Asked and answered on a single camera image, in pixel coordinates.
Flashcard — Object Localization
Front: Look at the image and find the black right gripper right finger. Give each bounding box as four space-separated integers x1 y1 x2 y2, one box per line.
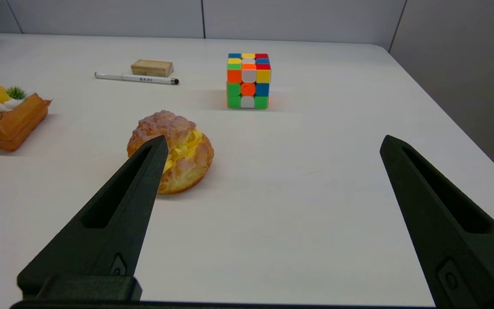
380 135 494 308

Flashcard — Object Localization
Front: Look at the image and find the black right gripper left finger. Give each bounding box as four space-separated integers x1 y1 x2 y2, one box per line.
17 135 169 297

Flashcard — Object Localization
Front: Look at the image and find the white stylus pen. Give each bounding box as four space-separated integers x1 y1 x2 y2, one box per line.
94 72 180 85

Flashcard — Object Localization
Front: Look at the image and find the toy cream puff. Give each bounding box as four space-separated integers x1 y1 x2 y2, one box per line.
127 110 215 195

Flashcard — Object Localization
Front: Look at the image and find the toy fruit waffle slice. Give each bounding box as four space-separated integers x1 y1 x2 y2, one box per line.
0 79 53 152

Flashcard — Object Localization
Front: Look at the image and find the small wooden block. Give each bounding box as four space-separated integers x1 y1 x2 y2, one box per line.
130 59 175 78

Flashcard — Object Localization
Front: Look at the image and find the colourful puzzle cube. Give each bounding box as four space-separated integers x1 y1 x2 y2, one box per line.
226 53 272 109

